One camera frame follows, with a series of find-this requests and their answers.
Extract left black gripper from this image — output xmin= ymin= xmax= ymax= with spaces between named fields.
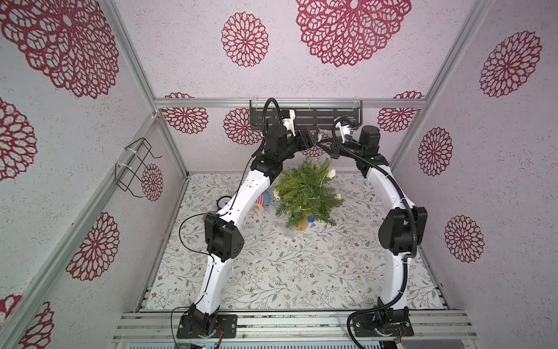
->
xmin=279 ymin=126 xmax=319 ymax=163

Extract string lights with rattan balls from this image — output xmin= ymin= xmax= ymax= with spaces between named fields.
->
xmin=272 ymin=128 xmax=344 ymax=224

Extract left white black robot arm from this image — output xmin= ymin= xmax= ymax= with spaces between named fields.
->
xmin=187 ymin=124 xmax=321 ymax=335

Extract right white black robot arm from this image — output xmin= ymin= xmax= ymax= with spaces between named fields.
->
xmin=328 ymin=120 xmax=428 ymax=332

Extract small green christmas tree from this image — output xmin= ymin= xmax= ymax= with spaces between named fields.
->
xmin=272 ymin=158 xmax=344 ymax=232

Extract plush doll striped shirt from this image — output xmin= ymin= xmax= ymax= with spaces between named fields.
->
xmin=254 ymin=190 xmax=271 ymax=212

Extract clear battery box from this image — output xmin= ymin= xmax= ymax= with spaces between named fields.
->
xmin=280 ymin=225 xmax=296 ymax=238

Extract small black alarm clock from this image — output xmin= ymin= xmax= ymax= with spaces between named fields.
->
xmin=217 ymin=196 xmax=232 ymax=210

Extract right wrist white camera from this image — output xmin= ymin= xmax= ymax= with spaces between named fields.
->
xmin=336 ymin=118 xmax=355 ymax=143

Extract wrist white camera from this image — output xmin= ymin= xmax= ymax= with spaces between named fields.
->
xmin=336 ymin=118 xmax=355 ymax=143
xmin=280 ymin=109 xmax=296 ymax=136

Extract dark grey wall shelf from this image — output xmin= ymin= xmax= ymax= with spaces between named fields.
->
xmin=248 ymin=100 xmax=363 ymax=131

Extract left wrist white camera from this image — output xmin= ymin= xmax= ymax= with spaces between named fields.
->
xmin=280 ymin=109 xmax=296 ymax=136

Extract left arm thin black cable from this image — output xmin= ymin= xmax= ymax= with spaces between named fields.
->
xmin=169 ymin=97 xmax=284 ymax=349

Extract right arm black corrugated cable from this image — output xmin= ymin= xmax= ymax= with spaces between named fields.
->
xmin=330 ymin=115 xmax=419 ymax=349

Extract black wire wall rack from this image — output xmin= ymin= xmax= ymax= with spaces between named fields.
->
xmin=113 ymin=138 xmax=162 ymax=199

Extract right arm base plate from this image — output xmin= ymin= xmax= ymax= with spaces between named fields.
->
xmin=353 ymin=307 xmax=414 ymax=338

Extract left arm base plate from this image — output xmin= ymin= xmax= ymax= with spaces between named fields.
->
xmin=176 ymin=314 xmax=238 ymax=340

